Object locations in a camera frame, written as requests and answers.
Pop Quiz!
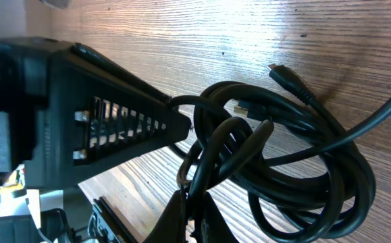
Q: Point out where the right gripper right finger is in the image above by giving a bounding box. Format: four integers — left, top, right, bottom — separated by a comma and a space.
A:
144, 189, 238, 243

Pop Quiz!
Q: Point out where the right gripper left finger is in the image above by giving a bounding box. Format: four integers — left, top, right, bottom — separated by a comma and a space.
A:
25, 43, 191, 189

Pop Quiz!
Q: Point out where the black usb cable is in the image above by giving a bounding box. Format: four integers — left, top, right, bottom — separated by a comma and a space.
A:
167, 63, 391, 243

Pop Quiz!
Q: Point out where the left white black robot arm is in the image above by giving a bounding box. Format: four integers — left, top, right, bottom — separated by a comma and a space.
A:
0, 197, 137, 243

